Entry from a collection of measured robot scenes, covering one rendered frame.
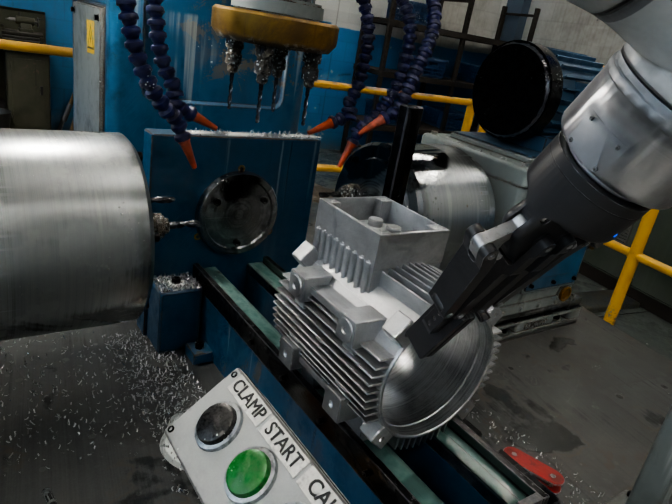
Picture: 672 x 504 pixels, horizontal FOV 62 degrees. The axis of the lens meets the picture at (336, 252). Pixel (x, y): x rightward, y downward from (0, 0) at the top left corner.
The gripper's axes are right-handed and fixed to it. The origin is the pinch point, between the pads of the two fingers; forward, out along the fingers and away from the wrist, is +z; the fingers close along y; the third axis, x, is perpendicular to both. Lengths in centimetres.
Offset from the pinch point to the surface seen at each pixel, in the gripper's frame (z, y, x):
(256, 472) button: -0.6, 20.9, 7.1
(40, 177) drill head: 14.8, 26.4, -31.9
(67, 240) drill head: 17.9, 24.5, -25.7
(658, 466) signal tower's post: 12.2, -34.2, 19.4
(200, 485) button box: 3.2, 23.2, 5.9
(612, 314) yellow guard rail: 121, -239, -34
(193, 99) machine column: 27, -2, -61
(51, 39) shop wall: 302, -60, -466
